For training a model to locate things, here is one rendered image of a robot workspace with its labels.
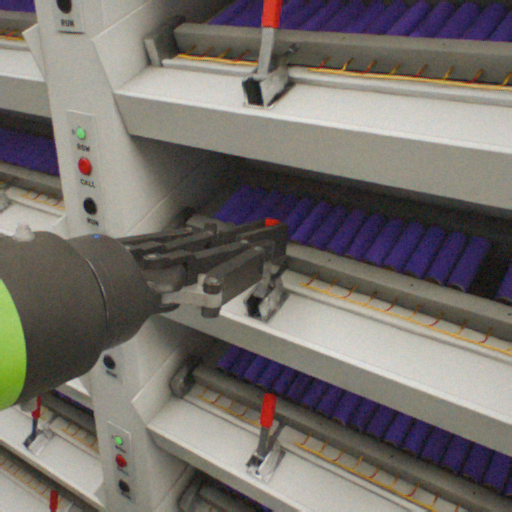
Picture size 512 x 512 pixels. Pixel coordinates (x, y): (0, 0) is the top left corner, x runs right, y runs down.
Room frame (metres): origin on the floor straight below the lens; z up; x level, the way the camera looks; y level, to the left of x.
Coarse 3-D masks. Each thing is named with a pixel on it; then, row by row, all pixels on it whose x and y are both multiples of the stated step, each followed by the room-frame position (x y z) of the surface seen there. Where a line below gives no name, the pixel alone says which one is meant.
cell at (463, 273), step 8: (472, 240) 0.52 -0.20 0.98; (480, 240) 0.52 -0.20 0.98; (472, 248) 0.51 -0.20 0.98; (480, 248) 0.51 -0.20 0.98; (488, 248) 0.52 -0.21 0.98; (464, 256) 0.50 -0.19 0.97; (472, 256) 0.50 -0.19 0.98; (480, 256) 0.50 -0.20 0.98; (464, 264) 0.49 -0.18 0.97; (472, 264) 0.49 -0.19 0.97; (480, 264) 0.50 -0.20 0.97; (456, 272) 0.49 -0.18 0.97; (464, 272) 0.48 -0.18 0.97; (472, 272) 0.49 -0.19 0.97; (448, 280) 0.48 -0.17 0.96; (456, 280) 0.48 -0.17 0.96; (464, 280) 0.48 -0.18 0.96; (464, 288) 0.47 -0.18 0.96
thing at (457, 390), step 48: (192, 192) 0.67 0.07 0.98; (384, 192) 0.60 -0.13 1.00; (336, 288) 0.52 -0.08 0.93; (240, 336) 0.51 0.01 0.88; (288, 336) 0.47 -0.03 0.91; (336, 336) 0.46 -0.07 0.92; (384, 336) 0.45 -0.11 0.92; (480, 336) 0.44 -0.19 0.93; (336, 384) 0.46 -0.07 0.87; (384, 384) 0.42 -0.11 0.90; (432, 384) 0.40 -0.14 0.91; (480, 384) 0.39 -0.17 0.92; (480, 432) 0.38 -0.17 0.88
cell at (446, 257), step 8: (456, 232) 0.53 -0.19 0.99; (448, 240) 0.53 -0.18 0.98; (456, 240) 0.52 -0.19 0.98; (464, 240) 0.53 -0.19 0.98; (448, 248) 0.52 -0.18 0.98; (456, 248) 0.52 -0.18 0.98; (464, 248) 0.53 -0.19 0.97; (440, 256) 0.51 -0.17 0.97; (448, 256) 0.51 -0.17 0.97; (456, 256) 0.51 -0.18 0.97; (432, 264) 0.50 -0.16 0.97; (440, 264) 0.50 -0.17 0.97; (448, 264) 0.50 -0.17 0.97; (432, 272) 0.49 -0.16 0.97; (440, 272) 0.49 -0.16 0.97; (448, 272) 0.49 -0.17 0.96; (440, 280) 0.48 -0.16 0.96
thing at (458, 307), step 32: (192, 224) 0.62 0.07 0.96; (224, 224) 0.61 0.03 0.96; (288, 256) 0.54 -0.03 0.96; (320, 256) 0.53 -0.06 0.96; (352, 288) 0.50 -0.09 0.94; (384, 288) 0.48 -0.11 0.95; (416, 288) 0.47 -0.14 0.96; (448, 288) 0.47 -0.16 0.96; (448, 320) 0.45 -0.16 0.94; (480, 320) 0.44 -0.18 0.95
